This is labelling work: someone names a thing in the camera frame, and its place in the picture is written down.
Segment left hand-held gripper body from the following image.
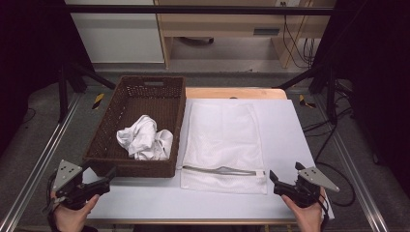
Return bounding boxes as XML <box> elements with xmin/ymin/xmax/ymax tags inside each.
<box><xmin>51</xmin><ymin>159</ymin><xmax>100</xmax><ymax>211</ymax></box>

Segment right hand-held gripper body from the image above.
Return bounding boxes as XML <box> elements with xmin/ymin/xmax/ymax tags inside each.
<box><xmin>274</xmin><ymin>165</ymin><xmax>341</xmax><ymax>209</ymax></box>

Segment white shirt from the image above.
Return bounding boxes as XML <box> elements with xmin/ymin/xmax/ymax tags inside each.
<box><xmin>116</xmin><ymin>114</ymin><xmax>174</xmax><ymax>161</ymax></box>

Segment white mesh laundry bag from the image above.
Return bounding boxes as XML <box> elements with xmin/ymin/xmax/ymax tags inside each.
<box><xmin>179</xmin><ymin>101</ymin><xmax>269</xmax><ymax>195</ymax></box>

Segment brown wicker basket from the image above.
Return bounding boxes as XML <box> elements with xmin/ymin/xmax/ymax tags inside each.
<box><xmin>82</xmin><ymin>74</ymin><xmax>188</xmax><ymax>179</ymax></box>

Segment person's right hand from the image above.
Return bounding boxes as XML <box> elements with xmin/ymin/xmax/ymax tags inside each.
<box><xmin>281</xmin><ymin>188</ymin><xmax>327</xmax><ymax>232</ymax></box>

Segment person's left hand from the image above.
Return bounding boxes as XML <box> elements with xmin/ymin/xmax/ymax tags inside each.
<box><xmin>50</xmin><ymin>192</ymin><xmax>102</xmax><ymax>232</ymax></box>

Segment black metal stand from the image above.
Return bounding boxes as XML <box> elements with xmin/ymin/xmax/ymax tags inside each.
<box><xmin>276</xmin><ymin>63</ymin><xmax>338</xmax><ymax>126</ymax></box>
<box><xmin>57</xmin><ymin>60</ymin><xmax>117</xmax><ymax>124</ymax></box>

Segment black curtain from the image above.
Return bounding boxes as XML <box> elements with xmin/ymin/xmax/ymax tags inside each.
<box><xmin>312</xmin><ymin>0</ymin><xmax>410</xmax><ymax>189</ymax></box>
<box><xmin>0</xmin><ymin>0</ymin><xmax>95</xmax><ymax>157</ymax></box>

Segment white cabinet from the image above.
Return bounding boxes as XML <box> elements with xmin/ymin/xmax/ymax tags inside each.
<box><xmin>64</xmin><ymin>0</ymin><xmax>165</xmax><ymax>64</ymax></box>

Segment light wooden desk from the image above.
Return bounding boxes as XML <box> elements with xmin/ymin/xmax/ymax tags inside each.
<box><xmin>154</xmin><ymin>0</ymin><xmax>337</xmax><ymax>70</ymax></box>

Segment black metal crossbar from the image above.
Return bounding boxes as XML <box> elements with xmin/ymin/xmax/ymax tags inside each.
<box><xmin>63</xmin><ymin>4</ymin><xmax>335</xmax><ymax>16</ymax></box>

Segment aluminium floor rail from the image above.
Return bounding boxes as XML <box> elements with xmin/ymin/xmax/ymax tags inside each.
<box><xmin>313</xmin><ymin>94</ymin><xmax>391</xmax><ymax>232</ymax></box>
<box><xmin>0</xmin><ymin>92</ymin><xmax>82</xmax><ymax>232</ymax></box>

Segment right hand-held gripper cable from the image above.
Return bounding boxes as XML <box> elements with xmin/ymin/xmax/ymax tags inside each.
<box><xmin>317</xmin><ymin>192</ymin><xmax>331</xmax><ymax>232</ymax></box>

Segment black floor cable loop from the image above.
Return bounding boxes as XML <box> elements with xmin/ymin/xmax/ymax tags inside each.
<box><xmin>313</xmin><ymin>105</ymin><xmax>358</xmax><ymax>208</ymax></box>

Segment black desk cables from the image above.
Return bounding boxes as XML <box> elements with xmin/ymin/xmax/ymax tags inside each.
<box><xmin>281</xmin><ymin>1</ymin><xmax>316</xmax><ymax>70</ymax></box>

